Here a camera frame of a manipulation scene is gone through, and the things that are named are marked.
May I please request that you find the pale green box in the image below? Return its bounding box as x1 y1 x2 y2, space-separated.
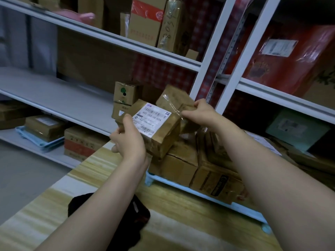
265 108 331 152

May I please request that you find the brown box with plant print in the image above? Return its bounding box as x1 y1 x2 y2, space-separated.
301 68 335 111

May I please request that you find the pink plastic bag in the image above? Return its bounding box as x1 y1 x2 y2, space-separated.
52 9 96 25

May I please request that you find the person's left forearm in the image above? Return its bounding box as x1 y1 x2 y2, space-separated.
35 158 150 251

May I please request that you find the white flat parcel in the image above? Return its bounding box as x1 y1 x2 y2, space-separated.
243 130 282 157

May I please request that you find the black pouch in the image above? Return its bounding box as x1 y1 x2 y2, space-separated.
68 192 151 251

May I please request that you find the small plain brown box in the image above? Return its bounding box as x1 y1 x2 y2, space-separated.
112 102 132 121

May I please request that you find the brown taped parcel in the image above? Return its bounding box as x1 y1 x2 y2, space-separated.
25 115 66 142

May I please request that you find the red wrapped package with label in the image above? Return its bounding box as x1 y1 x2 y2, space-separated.
225 21 335 97

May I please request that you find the person's left hand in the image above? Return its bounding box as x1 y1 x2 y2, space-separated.
110 114 149 168

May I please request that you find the long light blue plastic tray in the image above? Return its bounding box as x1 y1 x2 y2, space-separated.
145 170 273 234

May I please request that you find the person's right forearm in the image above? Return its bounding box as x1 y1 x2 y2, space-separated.
208 121 335 251

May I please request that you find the plain brown carton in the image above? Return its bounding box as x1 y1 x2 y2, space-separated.
78 0 105 29

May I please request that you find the flat brown cardboard box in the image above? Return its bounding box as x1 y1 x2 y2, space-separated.
0 101 30 130

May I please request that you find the dented brown cardboard box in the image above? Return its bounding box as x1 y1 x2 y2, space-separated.
148 138 199 187

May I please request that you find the brown box with dark markings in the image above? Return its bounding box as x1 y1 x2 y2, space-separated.
204 129 237 171

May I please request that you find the flat brown carton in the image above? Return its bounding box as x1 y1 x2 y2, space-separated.
270 138 335 192

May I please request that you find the person's right hand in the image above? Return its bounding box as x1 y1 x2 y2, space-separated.
181 98 226 133

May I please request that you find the brown box with red band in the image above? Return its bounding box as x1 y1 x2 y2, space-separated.
127 0 168 47

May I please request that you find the white metal shelf rack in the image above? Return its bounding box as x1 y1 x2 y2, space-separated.
0 0 237 170
214 0 335 126

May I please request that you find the small box with green sticker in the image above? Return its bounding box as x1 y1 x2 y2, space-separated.
114 81 142 105

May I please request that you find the red checkered bag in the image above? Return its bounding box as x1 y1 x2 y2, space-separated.
132 0 231 103

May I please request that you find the large brown cardboard sheet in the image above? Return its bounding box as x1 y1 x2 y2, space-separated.
57 25 137 95

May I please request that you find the brown box with white label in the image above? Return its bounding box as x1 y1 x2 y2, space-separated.
116 99 181 159

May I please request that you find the brown box with red print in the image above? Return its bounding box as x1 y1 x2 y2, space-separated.
64 125 111 162

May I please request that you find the narrow brown box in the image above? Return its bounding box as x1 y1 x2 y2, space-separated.
120 12 131 37

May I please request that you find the brown box with black print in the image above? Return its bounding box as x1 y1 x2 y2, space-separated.
189 151 248 205

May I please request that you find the tall brown box with handwriting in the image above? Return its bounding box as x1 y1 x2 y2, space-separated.
157 0 184 54

